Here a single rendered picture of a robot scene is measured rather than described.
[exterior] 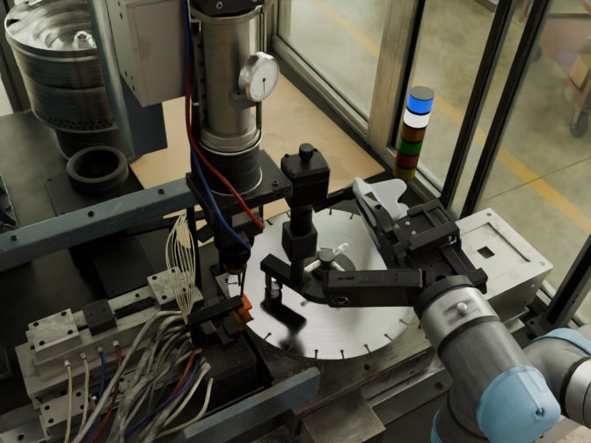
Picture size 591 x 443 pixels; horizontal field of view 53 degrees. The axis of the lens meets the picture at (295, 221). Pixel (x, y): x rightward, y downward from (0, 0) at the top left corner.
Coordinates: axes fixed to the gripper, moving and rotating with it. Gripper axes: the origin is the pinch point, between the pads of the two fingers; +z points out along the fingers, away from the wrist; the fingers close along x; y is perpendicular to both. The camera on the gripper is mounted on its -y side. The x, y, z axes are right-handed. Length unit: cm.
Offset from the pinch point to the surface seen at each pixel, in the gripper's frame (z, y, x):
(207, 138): 4.1, -14.9, 14.7
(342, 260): 9.3, -2.2, -26.2
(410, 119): 25.2, 19.7, -16.9
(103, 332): 15, -45, -25
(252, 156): 2.7, -10.8, 10.7
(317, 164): 3.2, -3.3, 4.6
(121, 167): 45, -33, -17
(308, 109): 80, 13, -53
